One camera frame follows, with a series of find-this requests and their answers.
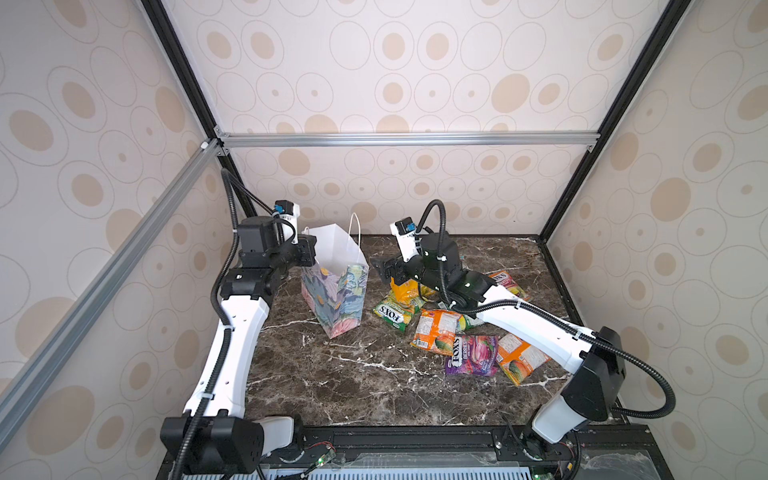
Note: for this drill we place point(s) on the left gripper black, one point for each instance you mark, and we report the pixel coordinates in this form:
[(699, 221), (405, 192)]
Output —
[(308, 244)]

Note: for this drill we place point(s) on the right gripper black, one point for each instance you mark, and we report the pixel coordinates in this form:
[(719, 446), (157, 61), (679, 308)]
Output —
[(384, 270)]

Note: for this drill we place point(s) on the floral white paper bag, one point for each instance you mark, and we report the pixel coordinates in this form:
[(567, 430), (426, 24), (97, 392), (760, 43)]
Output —
[(335, 287)]

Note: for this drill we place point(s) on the orange snack bag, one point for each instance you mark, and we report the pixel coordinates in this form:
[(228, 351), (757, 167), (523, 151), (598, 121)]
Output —
[(436, 331), (518, 359)]

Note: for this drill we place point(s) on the purple Fox's candy bag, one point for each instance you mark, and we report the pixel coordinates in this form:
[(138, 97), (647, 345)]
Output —
[(473, 355)]

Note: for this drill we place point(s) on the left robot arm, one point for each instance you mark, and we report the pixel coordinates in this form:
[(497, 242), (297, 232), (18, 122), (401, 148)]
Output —
[(212, 435)]

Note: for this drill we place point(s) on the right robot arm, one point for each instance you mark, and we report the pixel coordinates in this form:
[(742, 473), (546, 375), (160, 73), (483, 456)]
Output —
[(595, 360)]

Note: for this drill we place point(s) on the yellow snack bag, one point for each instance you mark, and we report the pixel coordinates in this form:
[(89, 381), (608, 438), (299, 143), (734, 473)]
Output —
[(412, 293)]

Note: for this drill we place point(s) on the green Fox's candy bag small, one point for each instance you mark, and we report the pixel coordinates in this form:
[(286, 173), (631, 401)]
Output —
[(399, 315)]

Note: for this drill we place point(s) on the green snack bag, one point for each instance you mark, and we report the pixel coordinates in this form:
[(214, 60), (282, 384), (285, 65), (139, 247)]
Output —
[(465, 323)]

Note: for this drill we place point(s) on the pink Fox's candy bag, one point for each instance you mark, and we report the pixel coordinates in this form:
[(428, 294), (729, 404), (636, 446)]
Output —
[(504, 278)]

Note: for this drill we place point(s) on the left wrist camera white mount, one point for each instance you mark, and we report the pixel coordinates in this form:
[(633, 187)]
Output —
[(286, 214)]

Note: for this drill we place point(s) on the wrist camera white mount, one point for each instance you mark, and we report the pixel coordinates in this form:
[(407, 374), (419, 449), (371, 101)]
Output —
[(286, 214), (404, 231)]

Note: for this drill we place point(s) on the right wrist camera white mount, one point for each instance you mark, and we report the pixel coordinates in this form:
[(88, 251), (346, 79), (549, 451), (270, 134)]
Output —
[(404, 231)]

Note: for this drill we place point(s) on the horizontal aluminium rail back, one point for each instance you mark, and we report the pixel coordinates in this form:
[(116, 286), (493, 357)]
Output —
[(423, 139)]

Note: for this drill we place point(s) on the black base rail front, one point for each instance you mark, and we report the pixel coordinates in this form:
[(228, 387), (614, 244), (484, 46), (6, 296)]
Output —
[(614, 451)]

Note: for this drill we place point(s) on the black frame post left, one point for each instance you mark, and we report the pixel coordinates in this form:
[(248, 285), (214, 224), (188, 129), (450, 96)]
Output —
[(160, 22)]

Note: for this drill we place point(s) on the black frame post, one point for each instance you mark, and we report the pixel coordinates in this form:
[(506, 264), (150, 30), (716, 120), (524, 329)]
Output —
[(650, 53), (160, 22)]

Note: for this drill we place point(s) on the aluminium rail left side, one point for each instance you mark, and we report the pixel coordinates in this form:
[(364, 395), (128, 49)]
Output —
[(39, 372)]

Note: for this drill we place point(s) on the black frame post right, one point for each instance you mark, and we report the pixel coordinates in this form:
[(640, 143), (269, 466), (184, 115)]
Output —
[(650, 53)]

